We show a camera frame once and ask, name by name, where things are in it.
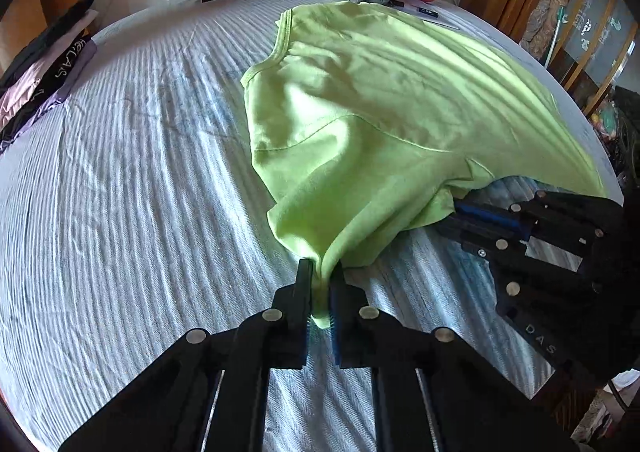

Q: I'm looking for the lime green t-shirt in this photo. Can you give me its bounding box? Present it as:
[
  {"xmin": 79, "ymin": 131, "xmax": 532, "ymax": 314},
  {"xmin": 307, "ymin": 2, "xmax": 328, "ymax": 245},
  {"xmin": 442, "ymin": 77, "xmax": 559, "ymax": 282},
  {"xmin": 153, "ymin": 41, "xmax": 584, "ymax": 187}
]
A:
[{"xmin": 242, "ymin": 2, "xmax": 606, "ymax": 328}]

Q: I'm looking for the folded dark clothes stack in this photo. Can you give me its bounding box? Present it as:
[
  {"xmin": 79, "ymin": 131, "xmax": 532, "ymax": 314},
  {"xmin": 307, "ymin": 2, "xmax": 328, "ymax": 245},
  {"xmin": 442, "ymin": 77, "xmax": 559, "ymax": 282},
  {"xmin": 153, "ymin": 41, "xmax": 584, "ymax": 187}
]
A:
[{"xmin": 1, "ymin": 0, "xmax": 98, "ymax": 150}]

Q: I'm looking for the striped white bed sheet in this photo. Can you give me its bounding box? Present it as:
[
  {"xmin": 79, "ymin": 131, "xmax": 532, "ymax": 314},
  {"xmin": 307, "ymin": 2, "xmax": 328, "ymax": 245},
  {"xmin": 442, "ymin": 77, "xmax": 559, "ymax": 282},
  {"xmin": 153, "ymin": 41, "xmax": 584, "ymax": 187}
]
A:
[{"xmin": 0, "ymin": 0, "xmax": 626, "ymax": 452}]

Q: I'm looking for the white paper booklet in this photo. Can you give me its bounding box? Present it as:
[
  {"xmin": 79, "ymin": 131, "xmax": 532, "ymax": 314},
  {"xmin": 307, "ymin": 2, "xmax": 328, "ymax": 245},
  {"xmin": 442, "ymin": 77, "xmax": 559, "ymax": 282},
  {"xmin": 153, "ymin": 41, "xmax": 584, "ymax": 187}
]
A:
[{"xmin": 406, "ymin": 4, "xmax": 460, "ymax": 31}]

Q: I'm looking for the black white marker pen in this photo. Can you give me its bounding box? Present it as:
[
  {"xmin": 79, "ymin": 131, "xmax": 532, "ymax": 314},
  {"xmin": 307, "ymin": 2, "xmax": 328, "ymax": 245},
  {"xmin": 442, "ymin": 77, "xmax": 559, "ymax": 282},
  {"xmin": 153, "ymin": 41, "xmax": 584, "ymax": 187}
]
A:
[{"xmin": 387, "ymin": 0, "xmax": 439, "ymax": 19}]

